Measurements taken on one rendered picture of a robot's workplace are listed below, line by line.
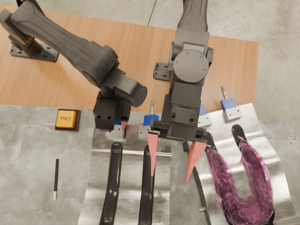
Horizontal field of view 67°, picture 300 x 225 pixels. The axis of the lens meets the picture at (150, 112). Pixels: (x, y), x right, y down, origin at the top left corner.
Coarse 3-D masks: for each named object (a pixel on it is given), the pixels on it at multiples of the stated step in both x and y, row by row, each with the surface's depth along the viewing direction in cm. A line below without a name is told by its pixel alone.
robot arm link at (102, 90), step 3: (102, 87) 57; (105, 87) 56; (108, 87) 56; (102, 90) 58; (105, 90) 57; (108, 90) 57; (111, 90) 57; (114, 90) 57; (102, 93) 59; (105, 93) 58; (108, 93) 58; (111, 93) 58; (114, 93) 58; (108, 96) 58; (111, 96) 58
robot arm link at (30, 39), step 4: (12, 24) 56; (20, 32) 56; (8, 36) 77; (12, 36) 74; (24, 36) 58; (28, 36) 58; (32, 36) 60; (12, 40) 79; (16, 40) 76; (28, 40) 60; (32, 40) 80; (20, 44) 77; (24, 44) 76; (28, 44) 80; (24, 48) 79
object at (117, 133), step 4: (116, 124) 71; (120, 124) 71; (116, 128) 69; (120, 128) 70; (112, 132) 69; (116, 132) 69; (120, 132) 69; (108, 136) 70; (112, 136) 70; (116, 136) 69; (120, 136) 69
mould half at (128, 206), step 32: (128, 128) 75; (96, 160) 73; (128, 160) 72; (160, 160) 72; (96, 192) 70; (128, 192) 70; (160, 192) 70; (96, 224) 64; (128, 224) 64; (160, 224) 64
